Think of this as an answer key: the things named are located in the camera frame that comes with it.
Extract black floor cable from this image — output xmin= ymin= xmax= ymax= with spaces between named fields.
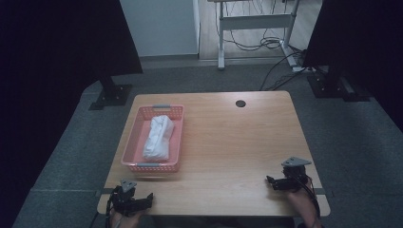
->
xmin=259 ymin=50 xmax=307 ymax=92

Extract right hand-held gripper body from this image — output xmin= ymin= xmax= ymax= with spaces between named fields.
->
xmin=280 ymin=156 xmax=314 ymax=192

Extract pink plastic basket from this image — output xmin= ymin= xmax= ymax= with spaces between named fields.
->
xmin=121 ymin=104 xmax=185 ymax=174

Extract person's left hand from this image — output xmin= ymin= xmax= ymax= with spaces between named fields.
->
xmin=111 ymin=210 xmax=144 ymax=228

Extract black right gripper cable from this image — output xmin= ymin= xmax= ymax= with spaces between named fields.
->
xmin=296 ymin=176 xmax=321 ymax=220

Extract black metal stand base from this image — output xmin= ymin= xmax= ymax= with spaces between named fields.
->
xmin=306 ymin=66 xmax=371 ymax=103
xmin=87 ymin=75 xmax=134 ymax=111

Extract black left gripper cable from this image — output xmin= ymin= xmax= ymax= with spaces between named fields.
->
xmin=105 ymin=186 xmax=119 ymax=228

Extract black curtain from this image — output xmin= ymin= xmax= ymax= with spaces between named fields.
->
xmin=301 ymin=0 xmax=403 ymax=131
xmin=0 ymin=0 xmax=144 ymax=228

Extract tangled cables under desk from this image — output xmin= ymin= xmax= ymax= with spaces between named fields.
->
xmin=221 ymin=0 xmax=288 ymax=52

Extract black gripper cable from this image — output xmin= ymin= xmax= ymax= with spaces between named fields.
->
xmin=105 ymin=186 xmax=119 ymax=228
xmin=296 ymin=176 xmax=321 ymax=220

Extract white metal desk frame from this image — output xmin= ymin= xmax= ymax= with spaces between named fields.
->
xmin=207 ymin=0 xmax=301 ymax=71

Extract white folded cloth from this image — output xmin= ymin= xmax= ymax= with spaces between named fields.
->
xmin=142 ymin=114 xmax=176 ymax=162

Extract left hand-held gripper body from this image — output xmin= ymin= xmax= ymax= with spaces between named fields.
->
xmin=108 ymin=179 xmax=143 ymax=218

